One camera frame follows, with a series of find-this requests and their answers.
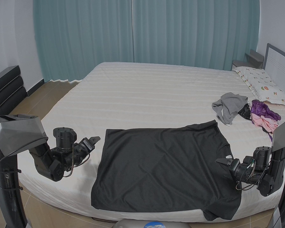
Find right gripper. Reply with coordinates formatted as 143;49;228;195
215;158;257;184

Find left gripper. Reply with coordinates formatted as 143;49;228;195
68;136;102;168

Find black T-shirt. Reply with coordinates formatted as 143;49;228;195
91;119;243;221

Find bed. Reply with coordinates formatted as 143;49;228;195
16;43;285;223

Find black lace garment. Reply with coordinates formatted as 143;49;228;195
237;103;252;121

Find pink garment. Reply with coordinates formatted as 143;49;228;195
250;113;279;133

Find grey garment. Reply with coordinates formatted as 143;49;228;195
212;92;249;126

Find purple garment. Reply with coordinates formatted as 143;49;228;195
250;99;282;142

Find white printed pillow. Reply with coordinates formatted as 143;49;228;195
232;66;285;106

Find black chest of drawers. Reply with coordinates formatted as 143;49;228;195
0;65;28;116

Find grey bedside table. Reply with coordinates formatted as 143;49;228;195
231;49;264;71

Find blue-green curtain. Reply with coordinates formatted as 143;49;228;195
33;0;134;83
132;0;260;70

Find black cable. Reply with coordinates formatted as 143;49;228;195
91;216;117;223

